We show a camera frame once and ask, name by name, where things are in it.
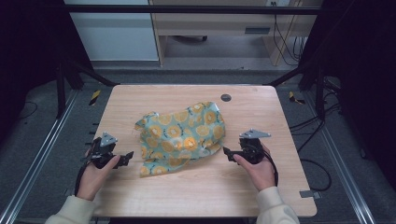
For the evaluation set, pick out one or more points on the yellow and black tape piece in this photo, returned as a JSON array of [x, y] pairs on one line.
[[95, 97], [294, 98]]

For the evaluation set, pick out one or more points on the black curtain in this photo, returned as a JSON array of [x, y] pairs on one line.
[[361, 77], [28, 56]]

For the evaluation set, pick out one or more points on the teal cloth with orange print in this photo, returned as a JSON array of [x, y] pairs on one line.
[[183, 137]]

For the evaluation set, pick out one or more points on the person's left hand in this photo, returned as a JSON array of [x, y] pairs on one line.
[[93, 179]]

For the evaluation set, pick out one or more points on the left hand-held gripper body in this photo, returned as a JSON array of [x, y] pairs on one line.
[[101, 151]]

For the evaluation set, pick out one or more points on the grey metal table bracket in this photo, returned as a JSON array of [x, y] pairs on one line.
[[309, 194]]

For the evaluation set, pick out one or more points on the person's right hand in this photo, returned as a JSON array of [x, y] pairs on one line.
[[261, 174]]

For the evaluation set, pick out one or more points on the black metal frame stand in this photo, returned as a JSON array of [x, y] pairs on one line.
[[60, 90], [319, 90]]

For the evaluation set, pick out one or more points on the white cabinet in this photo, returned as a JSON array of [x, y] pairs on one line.
[[115, 34]]

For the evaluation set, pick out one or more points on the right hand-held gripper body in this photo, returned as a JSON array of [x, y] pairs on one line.
[[251, 149]]

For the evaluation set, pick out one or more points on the dark round table grommet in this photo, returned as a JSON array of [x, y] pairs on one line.
[[225, 97]]

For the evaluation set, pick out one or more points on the black horizontal frame bar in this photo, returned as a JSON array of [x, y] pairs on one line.
[[186, 9]]

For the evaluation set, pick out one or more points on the aluminium floor rail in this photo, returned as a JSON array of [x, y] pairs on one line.
[[339, 161], [37, 155]]

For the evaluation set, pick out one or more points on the light wooden desk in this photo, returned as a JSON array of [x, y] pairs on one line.
[[211, 23]]

